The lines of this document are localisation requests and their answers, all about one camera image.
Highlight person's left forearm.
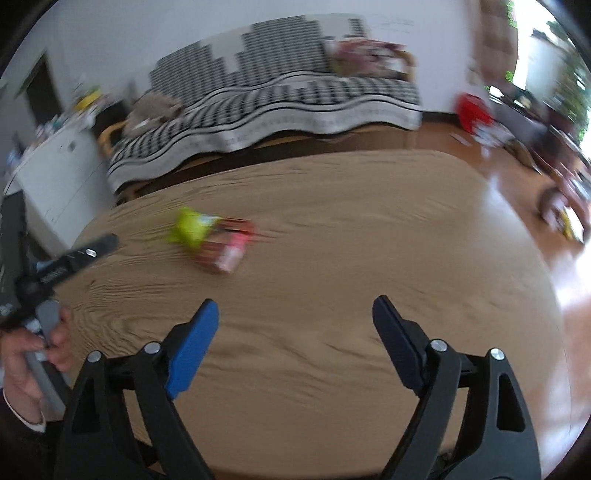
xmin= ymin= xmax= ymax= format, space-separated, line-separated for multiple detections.
xmin=0 ymin=388 xmax=63 ymax=480

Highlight beige curtain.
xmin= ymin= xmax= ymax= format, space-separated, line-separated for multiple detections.
xmin=475 ymin=0 xmax=519 ymax=85

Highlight pink plush doll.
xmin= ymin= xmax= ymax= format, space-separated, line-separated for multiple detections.
xmin=330 ymin=38 xmax=408 ymax=78

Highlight beige plush toy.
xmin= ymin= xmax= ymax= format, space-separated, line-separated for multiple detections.
xmin=124 ymin=91 xmax=184 ymax=136

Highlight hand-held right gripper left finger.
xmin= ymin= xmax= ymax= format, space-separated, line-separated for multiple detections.
xmin=53 ymin=299 xmax=220 ymax=480

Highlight green potted plant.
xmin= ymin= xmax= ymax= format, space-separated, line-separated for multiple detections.
xmin=545 ymin=23 xmax=591 ymax=141

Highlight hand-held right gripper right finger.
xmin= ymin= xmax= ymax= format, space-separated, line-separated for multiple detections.
xmin=372 ymin=295 xmax=543 ymax=480

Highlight red bag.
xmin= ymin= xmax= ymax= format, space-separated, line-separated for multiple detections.
xmin=455 ymin=92 xmax=493 ymax=134

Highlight striped black white sofa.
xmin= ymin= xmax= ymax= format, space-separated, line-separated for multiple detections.
xmin=107 ymin=14 xmax=423 ymax=191

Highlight low dark table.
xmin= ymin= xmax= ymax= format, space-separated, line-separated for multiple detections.
xmin=487 ymin=83 xmax=591 ymax=185

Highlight yellow items on cabinet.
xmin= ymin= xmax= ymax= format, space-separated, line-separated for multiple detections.
xmin=73 ymin=89 xmax=103 ymax=112

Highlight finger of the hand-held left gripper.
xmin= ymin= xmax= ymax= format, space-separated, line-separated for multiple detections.
xmin=34 ymin=233 xmax=120 ymax=288

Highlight white cabinet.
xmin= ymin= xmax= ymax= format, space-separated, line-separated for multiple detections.
xmin=2 ymin=121 xmax=116 ymax=252

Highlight green snack packet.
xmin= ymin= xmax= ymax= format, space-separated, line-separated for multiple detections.
xmin=168 ymin=208 xmax=221 ymax=251

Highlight white printed bag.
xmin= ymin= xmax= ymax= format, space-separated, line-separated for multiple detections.
xmin=475 ymin=121 xmax=514 ymax=147

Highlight rattan sofa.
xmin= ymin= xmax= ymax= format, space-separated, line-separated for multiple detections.
xmin=99 ymin=50 xmax=417 ymax=205

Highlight red snack wrapper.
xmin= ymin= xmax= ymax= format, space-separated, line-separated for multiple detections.
xmin=191 ymin=219 xmax=257 ymax=276

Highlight colourful toys on floor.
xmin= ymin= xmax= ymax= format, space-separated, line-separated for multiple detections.
xmin=537 ymin=184 xmax=588 ymax=241

